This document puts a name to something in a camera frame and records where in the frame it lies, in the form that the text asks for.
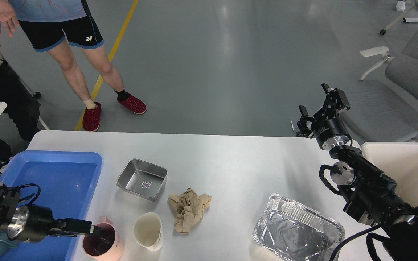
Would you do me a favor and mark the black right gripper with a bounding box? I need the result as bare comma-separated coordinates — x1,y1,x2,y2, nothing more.
297,84,351,150

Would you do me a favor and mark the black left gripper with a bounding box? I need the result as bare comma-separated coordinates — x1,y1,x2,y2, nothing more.
7,205,101,243

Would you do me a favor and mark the pink HOME mug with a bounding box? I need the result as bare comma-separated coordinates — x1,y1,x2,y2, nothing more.
82,215,124,261

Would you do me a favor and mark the square stainless steel tray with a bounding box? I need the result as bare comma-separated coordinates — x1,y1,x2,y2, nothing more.
116,159,167,202

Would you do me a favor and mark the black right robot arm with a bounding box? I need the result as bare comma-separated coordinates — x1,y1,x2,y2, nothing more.
297,84,418,261

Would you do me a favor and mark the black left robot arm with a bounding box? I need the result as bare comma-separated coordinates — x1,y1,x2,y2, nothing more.
0,181,98,261

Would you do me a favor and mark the blue plastic tray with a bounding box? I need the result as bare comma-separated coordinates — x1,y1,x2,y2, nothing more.
0,150,102,261

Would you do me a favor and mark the cream paper cup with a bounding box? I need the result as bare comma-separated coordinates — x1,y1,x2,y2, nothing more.
132,212,164,251

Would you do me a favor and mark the grey office chair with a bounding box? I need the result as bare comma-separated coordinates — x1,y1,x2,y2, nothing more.
340,31,418,144

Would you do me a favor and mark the white chair base far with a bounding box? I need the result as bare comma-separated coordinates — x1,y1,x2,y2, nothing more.
379,0,418,35

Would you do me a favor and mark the cream plastic bin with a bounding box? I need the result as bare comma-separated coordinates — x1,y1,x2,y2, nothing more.
361,142,418,207

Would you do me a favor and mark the crumpled brown paper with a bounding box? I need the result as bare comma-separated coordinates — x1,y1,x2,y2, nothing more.
168,188,212,234

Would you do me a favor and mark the aluminium foil tray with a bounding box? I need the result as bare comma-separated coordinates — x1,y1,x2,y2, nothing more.
253,193,345,261

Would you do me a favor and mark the seated person at left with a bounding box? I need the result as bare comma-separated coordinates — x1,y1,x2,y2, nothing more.
0,14,41,171

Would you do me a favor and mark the standing person in shorts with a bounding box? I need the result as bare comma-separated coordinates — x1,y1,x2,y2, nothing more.
0,0,147,132

